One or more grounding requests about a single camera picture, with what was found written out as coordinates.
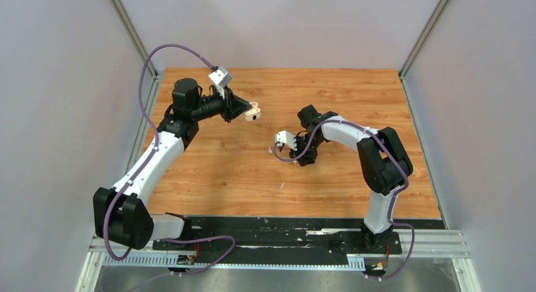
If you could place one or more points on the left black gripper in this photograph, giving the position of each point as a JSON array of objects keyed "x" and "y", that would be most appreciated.
[{"x": 233, "y": 106}]

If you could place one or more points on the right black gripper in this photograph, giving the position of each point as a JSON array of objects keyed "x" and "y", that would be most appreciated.
[{"x": 307, "y": 158}]

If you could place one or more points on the white earbud charging case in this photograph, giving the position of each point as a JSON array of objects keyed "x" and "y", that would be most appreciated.
[{"x": 256, "y": 114}]

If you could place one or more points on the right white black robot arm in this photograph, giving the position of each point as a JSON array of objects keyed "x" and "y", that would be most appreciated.
[{"x": 384, "y": 161}]

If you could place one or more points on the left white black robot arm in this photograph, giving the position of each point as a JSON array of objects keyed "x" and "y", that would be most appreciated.
[{"x": 120, "y": 212}]

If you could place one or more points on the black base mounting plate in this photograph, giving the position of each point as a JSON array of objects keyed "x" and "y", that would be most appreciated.
[{"x": 280, "y": 240}]

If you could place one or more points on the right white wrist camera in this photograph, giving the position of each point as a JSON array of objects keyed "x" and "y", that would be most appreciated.
[{"x": 285, "y": 139}]

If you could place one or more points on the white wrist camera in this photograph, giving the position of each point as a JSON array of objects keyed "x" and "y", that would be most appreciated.
[
  {"x": 220, "y": 77},
  {"x": 285, "y": 139}
]

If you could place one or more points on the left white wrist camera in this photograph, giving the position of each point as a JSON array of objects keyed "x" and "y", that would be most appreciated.
[{"x": 220, "y": 77}]

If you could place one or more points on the aluminium rail frame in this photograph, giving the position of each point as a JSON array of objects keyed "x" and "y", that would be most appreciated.
[{"x": 432, "y": 260}]

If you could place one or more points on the left aluminium corner post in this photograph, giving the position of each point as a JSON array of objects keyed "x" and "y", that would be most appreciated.
[{"x": 131, "y": 31}]

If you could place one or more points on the aluminium corner post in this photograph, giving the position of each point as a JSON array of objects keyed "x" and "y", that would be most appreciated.
[
  {"x": 131, "y": 31},
  {"x": 427, "y": 30}
]

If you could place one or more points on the right aluminium corner post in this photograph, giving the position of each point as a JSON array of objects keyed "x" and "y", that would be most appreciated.
[{"x": 427, "y": 30}]

